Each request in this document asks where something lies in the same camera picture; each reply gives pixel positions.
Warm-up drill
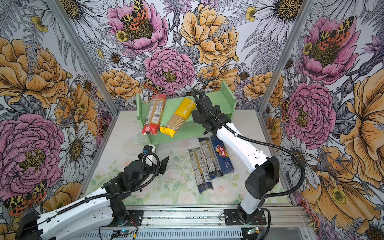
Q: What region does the yellow spaghetti bag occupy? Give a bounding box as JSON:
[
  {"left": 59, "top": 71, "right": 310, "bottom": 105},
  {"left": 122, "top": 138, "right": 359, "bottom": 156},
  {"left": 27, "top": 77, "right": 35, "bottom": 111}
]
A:
[{"left": 160, "top": 98, "right": 196, "bottom": 138}]

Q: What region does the red-ended spaghetti bag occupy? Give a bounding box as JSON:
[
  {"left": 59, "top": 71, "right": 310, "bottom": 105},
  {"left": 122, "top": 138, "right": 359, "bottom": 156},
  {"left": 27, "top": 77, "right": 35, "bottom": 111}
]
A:
[{"left": 142, "top": 94, "right": 167, "bottom": 135}]

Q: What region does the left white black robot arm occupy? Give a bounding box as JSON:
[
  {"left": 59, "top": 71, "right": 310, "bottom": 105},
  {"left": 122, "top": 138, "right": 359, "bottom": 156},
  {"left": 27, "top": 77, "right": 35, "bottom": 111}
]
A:
[{"left": 15, "top": 154, "right": 169, "bottom": 240}]

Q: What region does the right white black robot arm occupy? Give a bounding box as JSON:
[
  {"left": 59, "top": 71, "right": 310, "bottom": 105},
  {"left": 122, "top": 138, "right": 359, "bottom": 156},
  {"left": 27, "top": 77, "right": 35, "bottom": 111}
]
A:
[{"left": 192, "top": 91, "right": 280, "bottom": 224}]

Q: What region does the blue-ended spaghetti bag, left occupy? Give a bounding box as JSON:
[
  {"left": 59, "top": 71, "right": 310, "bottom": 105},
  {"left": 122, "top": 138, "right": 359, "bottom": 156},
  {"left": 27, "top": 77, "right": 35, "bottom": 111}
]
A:
[{"left": 188, "top": 148, "right": 213, "bottom": 194}]

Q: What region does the blue-ended spaghetti bag, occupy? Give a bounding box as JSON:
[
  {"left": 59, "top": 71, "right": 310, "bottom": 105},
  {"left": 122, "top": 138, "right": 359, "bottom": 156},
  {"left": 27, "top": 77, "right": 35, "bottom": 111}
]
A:
[
  {"left": 188, "top": 148, "right": 213, "bottom": 194},
  {"left": 199, "top": 138, "right": 223, "bottom": 180}
]

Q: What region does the blue-ended spaghetti bag, right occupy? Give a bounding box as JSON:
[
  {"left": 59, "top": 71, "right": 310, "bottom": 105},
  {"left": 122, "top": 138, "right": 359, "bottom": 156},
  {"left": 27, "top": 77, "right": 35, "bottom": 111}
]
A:
[{"left": 199, "top": 138, "right": 223, "bottom": 180}]

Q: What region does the blue Barilla spaghetti box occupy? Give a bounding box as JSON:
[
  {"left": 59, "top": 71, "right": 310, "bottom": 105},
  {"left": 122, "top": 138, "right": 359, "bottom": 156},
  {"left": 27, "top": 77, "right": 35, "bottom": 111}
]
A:
[{"left": 210, "top": 136, "right": 234, "bottom": 175}]

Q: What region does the green circuit board left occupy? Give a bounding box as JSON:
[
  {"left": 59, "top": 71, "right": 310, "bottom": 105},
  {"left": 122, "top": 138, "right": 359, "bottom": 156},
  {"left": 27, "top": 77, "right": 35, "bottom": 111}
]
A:
[{"left": 110, "top": 229, "right": 135, "bottom": 240}]

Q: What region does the green circuit board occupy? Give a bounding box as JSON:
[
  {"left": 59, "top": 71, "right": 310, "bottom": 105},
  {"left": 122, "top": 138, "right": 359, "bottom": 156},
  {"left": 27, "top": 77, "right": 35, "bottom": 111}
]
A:
[
  {"left": 247, "top": 227, "right": 260, "bottom": 235},
  {"left": 110, "top": 229, "right": 135, "bottom": 240}
]

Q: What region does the green circuit board right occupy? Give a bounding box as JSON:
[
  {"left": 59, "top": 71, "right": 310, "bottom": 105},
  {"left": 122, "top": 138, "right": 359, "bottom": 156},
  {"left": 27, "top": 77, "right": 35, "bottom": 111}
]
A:
[{"left": 247, "top": 227, "right": 260, "bottom": 235}]

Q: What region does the left black corrugated cable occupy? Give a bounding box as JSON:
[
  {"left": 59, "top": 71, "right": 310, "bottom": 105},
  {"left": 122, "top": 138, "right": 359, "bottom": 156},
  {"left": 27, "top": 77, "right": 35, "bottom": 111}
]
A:
[{"left": 35, "top": 151, "right": 161, "bottom": 224}]

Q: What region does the black corrugated cable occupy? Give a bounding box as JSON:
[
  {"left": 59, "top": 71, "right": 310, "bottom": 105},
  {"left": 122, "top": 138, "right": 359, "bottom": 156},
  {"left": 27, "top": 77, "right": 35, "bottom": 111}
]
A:
[
  {"left": 35, "top": 151, "right": 161, "bottom": 224},
  {"left": 190, "top": 88, "right": 306, "bottom": 199}
]

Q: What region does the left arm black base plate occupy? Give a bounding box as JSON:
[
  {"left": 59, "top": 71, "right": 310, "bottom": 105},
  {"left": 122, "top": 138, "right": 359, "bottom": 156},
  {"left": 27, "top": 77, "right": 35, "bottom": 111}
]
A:
[{"left": 108, "top": 210, "right": 144, "bottom": 227}]

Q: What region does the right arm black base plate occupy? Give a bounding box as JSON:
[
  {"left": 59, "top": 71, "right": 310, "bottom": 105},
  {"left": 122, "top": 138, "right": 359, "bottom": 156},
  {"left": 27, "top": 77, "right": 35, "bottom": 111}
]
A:
[{"left": 224, "top": 209, "right": 267, "bottom": 226}]

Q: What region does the right aluminium corner post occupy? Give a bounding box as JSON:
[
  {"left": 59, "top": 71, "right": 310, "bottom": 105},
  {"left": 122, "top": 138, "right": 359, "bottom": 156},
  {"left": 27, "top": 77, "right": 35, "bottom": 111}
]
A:
[{"left": 257, "top": 0, "right": 316, "bottom": 115}]

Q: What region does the aluminium corner post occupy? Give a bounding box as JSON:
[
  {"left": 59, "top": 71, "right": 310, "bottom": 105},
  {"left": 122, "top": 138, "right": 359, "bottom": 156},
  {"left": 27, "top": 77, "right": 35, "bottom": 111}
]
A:
[
  {"left": 257, "top": 0, "right": 316, "bottom": 115},
  {"left": 46, "top": 0, "right": 120, "bottom": 115}
]

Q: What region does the left aluminium corner post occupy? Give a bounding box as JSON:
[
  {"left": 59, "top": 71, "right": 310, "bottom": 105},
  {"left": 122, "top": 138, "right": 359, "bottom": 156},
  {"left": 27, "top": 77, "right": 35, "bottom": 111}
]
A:
[{"left": 46, "top": 0, "right": 120, "bottom": 115}]

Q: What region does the right black corrugated cable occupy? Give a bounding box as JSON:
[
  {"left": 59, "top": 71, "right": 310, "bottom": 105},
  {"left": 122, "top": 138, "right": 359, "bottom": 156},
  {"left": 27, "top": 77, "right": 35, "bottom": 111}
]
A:
[{"left": 190, "top": 88, "right": 306, "bottom": 199}]

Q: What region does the aluminium mounting rail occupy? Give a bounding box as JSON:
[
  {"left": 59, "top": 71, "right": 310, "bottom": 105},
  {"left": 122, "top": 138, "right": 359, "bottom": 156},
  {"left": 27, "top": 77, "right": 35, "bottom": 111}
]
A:
[{"left": 53, "top": 205, "right": 313, "bottom": 230}]

